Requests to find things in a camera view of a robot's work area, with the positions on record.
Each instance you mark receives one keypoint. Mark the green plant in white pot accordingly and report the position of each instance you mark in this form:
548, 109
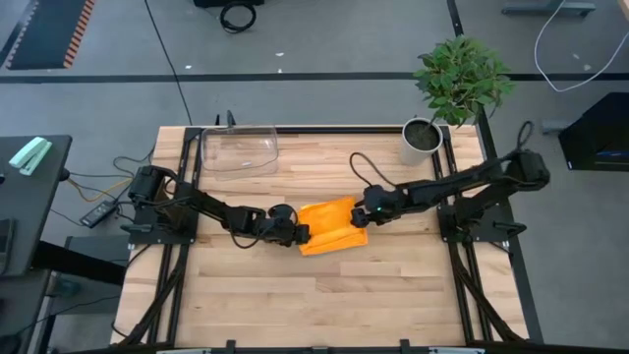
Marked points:
462, 78

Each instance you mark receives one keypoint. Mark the black side desk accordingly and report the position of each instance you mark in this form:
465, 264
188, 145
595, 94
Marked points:
34, 206

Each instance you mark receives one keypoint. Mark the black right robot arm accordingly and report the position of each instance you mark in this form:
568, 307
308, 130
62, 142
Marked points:
452, 189

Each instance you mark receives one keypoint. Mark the mint green stapler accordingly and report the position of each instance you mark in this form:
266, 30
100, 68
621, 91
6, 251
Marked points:
29, 156

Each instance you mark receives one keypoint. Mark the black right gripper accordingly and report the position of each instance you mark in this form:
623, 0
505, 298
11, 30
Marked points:
382, 204

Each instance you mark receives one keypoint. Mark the short grey furniture foot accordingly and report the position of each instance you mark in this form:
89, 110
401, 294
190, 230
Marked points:
551, 127

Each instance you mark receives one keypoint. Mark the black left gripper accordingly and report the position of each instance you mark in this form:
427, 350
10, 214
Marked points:
282, 226

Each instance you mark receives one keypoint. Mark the orange microfiber towel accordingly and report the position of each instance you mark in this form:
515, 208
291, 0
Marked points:
331, 226

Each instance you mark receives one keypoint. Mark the black desk foot bar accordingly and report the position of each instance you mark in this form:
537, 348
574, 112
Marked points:
78, 260

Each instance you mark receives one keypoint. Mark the clear plastic container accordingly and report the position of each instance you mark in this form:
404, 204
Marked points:
241, 150

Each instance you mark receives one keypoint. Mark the black cabinet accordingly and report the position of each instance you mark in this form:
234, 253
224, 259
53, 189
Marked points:
597, 133

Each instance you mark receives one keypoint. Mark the black orange-striped floor mat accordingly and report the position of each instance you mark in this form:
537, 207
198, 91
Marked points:
44, 34

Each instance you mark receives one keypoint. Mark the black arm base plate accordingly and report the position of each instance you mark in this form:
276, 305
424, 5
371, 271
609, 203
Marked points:
491, 235
142, 237

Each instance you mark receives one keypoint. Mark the black upright bracket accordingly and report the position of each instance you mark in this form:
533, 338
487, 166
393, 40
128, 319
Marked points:
230, 120

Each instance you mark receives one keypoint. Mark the black power adapter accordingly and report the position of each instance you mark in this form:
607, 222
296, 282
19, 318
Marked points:
98, 214

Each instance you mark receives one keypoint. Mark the long grey desk foot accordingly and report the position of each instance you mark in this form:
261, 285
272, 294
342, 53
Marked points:
548, 7

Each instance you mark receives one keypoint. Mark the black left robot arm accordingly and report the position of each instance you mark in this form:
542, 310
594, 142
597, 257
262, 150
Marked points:
206, 206

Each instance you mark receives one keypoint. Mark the black aluminium table frame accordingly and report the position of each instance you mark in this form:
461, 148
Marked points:
344, 130

